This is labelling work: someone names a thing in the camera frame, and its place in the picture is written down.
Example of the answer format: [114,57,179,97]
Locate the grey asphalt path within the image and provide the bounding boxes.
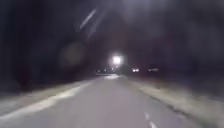
[0,73,201,128]

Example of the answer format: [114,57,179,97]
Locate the street lamp pole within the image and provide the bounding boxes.
[111,55,123,75]

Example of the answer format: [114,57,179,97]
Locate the white painted line dashes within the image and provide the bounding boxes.
[143,112,159,128]

